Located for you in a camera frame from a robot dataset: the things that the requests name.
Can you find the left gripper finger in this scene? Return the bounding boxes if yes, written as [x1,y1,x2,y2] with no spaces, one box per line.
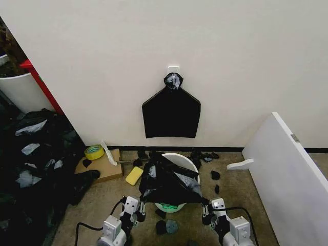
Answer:
[119,196,128,214]
[139,195,148,216]

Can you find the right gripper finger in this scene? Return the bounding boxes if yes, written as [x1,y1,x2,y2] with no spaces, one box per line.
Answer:
[200,197,210,218]

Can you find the black garbage bag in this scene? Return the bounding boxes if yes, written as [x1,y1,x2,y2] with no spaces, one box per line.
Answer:
[138,152,206,206]

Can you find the black bag scrap cluster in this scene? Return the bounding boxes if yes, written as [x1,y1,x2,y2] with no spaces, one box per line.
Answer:
[190,148,219,165]

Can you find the white round trash bin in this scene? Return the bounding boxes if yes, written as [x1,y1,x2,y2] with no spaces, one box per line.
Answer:
[153,153,201,215]

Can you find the pile of black garbage bags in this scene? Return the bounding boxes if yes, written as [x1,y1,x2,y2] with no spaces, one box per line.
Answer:
[0,108,101,246]

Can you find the yellow sponge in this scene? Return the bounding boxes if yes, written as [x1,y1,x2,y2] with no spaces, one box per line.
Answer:
[125,167,145,186]

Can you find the grey round disc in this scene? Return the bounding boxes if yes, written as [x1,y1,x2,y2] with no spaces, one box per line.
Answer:
[165,219,178,234]

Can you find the flat brown cardboard box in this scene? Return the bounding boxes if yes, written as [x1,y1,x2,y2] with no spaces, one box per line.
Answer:
[74,148,125,183]

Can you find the white paper strip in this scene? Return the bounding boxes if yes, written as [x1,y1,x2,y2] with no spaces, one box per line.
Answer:
[100,140,119,167]

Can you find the yellow tape roll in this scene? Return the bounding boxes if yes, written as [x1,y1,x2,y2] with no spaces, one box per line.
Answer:
[84,144,106,161]

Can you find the large white board panel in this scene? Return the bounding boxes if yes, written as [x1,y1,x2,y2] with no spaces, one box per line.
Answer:
[241,111,328,246]

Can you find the white planter pot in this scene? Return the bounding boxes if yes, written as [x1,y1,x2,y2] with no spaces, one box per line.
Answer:
[0,72,56,114]

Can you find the dark brown plant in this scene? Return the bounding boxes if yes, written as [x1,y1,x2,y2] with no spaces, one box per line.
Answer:
[0,17,29,77]

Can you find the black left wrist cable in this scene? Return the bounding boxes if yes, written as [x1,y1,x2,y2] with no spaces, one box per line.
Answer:
[109,199,127,218]

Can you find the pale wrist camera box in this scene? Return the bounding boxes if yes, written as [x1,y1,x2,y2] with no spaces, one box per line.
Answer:
[125,195,141,215]
[210,198,227,212]

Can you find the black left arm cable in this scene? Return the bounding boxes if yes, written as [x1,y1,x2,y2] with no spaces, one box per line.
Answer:
[75,221,105,246]

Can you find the white curved bracket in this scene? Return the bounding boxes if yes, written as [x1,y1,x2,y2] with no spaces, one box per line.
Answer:
[226,158,255,171]

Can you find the black bag hung on wall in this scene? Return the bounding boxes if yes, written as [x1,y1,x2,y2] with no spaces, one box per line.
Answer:
[141,72,201,139]

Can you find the red metal frame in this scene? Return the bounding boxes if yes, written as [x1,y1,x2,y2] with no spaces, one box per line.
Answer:
[19,59,64,115]

